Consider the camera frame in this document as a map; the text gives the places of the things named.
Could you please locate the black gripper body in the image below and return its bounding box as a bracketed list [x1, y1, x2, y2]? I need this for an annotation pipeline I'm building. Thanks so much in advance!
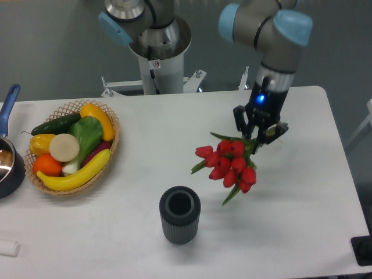
[245, 82, 288, 128]

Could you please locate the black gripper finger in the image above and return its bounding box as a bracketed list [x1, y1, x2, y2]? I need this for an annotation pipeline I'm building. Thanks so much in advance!
[233, 105, 255, 140]
[252, 121, 289, 154]

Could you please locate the red tulip bouquet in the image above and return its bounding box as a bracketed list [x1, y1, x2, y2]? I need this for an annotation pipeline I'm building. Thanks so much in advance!
[191, 132, 257, 205]

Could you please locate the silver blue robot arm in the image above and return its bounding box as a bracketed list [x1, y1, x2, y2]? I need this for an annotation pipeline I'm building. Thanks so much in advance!
[218, 1, 313, 153]

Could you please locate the white furniture part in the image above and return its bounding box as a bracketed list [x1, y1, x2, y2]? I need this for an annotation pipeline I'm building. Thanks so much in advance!
[346, 99, 371, 149]

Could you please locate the dark grey ribbed vase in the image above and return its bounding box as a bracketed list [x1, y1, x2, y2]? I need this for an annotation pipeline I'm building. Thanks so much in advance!
[159, 186, 201, 245]

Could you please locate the purple eggplant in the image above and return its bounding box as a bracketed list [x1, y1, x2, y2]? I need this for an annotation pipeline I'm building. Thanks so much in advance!
[81, 141, 112, 167]

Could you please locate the black device at table corner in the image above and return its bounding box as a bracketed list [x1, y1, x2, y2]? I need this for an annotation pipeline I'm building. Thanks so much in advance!
[350, 235, 371, 266]

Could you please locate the yellow squash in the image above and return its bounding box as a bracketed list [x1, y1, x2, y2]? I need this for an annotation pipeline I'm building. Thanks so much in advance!
[80, 103, 115, 141]

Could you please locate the green bok choy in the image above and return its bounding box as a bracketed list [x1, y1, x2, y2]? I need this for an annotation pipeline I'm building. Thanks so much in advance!
[62, 116, 103, 176]

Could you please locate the yellow banana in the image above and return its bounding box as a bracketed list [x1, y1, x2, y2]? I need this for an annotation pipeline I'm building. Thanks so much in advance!
[37, 149, 111, 191]

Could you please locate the beige round onion slice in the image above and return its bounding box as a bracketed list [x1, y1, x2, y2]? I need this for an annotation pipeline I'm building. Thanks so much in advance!
[49, 134, 80, 162]

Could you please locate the green cucumber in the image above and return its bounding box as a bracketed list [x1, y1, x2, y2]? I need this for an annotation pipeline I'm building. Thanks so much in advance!
[22, 113, 81, 136]

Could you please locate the orange fruit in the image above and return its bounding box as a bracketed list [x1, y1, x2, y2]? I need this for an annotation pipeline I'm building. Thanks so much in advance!
[32, 154, 62, 177]

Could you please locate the yellow bell pepper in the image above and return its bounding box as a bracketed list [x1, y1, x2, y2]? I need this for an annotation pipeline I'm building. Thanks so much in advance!
[29, 134, 56, 156]

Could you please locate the white cylinder object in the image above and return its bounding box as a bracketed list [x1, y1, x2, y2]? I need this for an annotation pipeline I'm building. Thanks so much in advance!
[0, 239, 21, 257]

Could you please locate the white metal base frame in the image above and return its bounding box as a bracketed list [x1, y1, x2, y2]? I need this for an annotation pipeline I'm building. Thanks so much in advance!
[101, 66, 249, 98]

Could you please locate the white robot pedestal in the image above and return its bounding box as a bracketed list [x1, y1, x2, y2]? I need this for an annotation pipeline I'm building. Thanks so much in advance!
[130, 47, 189, 95]

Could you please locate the blue handled saucepan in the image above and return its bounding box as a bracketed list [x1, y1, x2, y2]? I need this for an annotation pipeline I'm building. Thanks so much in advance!
[1, 84, 26, 199]

